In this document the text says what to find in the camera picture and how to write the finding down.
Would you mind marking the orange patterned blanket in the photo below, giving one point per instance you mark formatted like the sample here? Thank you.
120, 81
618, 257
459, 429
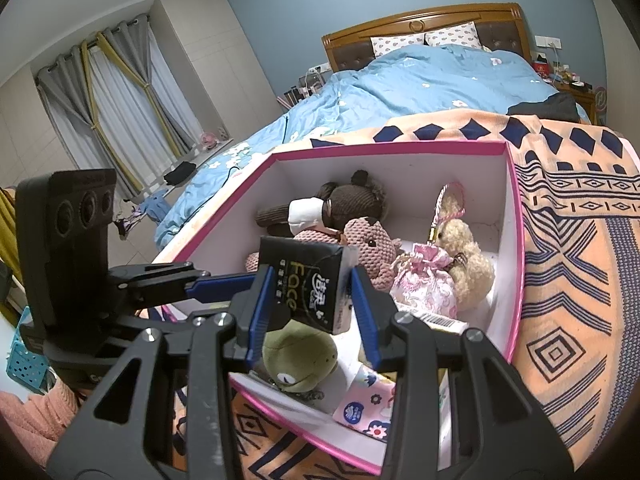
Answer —
575, 260

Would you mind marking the yellow cloth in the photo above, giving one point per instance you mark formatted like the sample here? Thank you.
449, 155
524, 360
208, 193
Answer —
9, 260

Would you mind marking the wooden bed headboard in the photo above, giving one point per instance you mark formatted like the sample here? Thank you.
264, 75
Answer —
425, 22

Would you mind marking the person's left forearm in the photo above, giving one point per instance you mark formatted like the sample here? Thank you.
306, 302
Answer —
35, 410

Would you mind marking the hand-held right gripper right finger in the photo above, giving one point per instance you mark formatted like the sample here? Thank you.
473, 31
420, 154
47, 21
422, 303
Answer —
365, 315

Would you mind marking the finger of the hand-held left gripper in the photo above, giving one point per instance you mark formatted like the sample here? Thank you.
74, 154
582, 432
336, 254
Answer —
200, 309
220, 287

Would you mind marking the white sheer curtain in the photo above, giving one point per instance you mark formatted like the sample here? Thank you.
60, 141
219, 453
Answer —
125, 120

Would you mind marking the pink cardboard box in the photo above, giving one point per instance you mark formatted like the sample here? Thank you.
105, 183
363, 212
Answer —
505, 240

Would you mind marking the black tissue pack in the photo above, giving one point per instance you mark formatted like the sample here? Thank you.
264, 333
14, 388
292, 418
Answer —
305, 285

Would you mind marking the group of cosmetic bottles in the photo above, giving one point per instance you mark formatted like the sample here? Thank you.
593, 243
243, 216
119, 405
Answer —
305, 87

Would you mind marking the dark brown plush toy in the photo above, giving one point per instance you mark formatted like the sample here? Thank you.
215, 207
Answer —
355, 200

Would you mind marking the dark grey garment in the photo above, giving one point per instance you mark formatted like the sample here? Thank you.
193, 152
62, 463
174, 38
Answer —
545, 107

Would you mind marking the blue floral duvet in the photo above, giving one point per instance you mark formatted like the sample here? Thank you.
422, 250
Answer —
425, 80

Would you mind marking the blue garment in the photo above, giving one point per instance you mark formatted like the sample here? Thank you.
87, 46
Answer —
152, 207

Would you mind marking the beige teddy bear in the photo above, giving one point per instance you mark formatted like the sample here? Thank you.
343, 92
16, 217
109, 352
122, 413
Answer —
470, 265

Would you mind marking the red box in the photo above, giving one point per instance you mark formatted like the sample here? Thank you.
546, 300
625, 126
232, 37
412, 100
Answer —
540, 69

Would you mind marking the striped garment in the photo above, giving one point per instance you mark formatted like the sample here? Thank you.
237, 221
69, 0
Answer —
127, 224

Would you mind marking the white patterned pillow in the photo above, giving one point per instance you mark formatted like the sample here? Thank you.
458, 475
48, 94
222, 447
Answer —
452, 35
397, 45

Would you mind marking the green plush turtle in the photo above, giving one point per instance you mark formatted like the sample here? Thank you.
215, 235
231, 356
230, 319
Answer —
295, 355

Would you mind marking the floral tissue pack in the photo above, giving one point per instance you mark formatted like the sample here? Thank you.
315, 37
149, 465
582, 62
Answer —
365, 410

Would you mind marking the small pink fan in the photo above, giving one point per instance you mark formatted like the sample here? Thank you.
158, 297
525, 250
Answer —
210, 140

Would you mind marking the white wall socket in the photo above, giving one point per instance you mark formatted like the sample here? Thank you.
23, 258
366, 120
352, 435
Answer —
320, 67
547, 41

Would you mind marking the wooden nightstand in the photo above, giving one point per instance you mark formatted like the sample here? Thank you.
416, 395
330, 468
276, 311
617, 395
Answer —
575, 92

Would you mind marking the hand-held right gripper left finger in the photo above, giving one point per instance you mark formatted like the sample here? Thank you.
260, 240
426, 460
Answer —
257, 320

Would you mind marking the pink knitted plush toy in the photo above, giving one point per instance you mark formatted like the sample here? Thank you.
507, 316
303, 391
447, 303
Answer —
372, 242

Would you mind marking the grey yellow-edged curtain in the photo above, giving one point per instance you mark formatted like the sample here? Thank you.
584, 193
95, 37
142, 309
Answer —
135, 55
65, 105

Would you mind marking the black cloth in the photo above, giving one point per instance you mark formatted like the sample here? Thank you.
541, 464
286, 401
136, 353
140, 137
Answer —
180, 172

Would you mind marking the blue plastic basket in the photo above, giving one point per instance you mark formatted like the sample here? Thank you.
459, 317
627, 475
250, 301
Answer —
25, 365

